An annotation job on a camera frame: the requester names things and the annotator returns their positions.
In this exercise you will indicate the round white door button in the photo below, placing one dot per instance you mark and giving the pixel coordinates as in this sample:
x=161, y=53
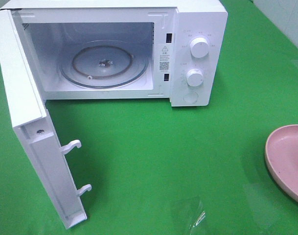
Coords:
x=191, y=97

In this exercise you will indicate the white timer knob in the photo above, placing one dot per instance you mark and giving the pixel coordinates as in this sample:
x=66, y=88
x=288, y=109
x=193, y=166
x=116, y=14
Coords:
x=195, y=77

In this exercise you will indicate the white microwave door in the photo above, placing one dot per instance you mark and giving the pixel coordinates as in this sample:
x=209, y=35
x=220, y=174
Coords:
x=32, y=123

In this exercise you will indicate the pink round plate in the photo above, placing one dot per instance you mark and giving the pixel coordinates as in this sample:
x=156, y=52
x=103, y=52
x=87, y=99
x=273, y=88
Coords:
x=281, y=157

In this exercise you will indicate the glass microwave turntable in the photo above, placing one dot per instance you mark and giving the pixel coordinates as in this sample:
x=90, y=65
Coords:
x=104, y=64

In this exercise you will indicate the white microwave oven body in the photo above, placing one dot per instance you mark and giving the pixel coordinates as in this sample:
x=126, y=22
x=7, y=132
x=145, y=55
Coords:
x=168, y=26

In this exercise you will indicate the upper white power knob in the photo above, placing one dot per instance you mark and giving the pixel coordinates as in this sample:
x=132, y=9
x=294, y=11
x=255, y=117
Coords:
x=199, y=47

